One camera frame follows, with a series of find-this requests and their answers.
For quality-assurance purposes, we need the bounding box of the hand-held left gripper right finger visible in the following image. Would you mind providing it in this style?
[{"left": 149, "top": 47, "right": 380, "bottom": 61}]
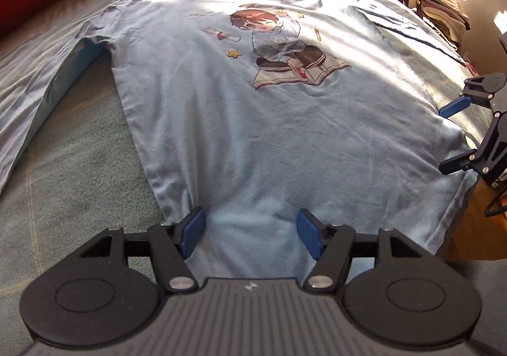
[{"left": 296, "top": 209, "right": 426, "bottom": 293}]

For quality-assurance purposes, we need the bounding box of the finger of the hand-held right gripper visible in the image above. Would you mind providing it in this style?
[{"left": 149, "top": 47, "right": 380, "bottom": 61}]
[
  {"left": 438, "top": 73, "right": 507, "bottom": 119},
  {"left": 438, "top": 110, "right": 507, "bottom": 184}
]

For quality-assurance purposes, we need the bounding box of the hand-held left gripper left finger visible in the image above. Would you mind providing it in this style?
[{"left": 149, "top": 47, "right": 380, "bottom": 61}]
[{"left": 81, "top": 207, "right": 207, "bottom": 293}]

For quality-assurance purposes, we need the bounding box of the light blue long-sleeve shirt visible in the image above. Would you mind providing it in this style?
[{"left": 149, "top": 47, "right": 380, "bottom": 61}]
[{"left": 0, "top": 0, "right": 481, "bottom": 285}]

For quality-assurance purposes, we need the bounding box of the stack of folded clothes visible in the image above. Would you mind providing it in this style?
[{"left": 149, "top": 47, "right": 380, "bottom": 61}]
[{"left": 415, "top": 0, "right": 473, "bottom": 49}]

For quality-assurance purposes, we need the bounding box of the black cable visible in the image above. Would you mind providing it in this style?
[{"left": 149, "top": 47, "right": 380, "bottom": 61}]
[{"left": 482, "top": 178, "right": 507, "bottom": 219}]

